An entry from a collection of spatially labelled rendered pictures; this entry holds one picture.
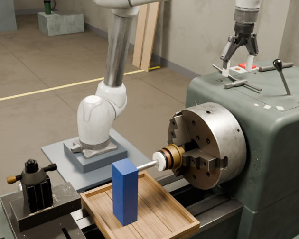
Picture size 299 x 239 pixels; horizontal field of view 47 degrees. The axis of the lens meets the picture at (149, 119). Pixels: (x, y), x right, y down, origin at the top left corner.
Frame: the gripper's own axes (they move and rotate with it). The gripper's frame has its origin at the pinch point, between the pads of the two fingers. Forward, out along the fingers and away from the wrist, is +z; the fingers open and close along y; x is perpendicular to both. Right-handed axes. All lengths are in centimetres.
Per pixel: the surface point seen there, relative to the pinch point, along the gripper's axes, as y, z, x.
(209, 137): 31.7, 12.5, 20.3
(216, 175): 31.8, 25.1, 25.9
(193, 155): 37.0, 19.1, 18.8
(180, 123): 34.2, 12.7, 6.7
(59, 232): 86, 33, 15
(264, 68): -20.4, 3.0, -2.4
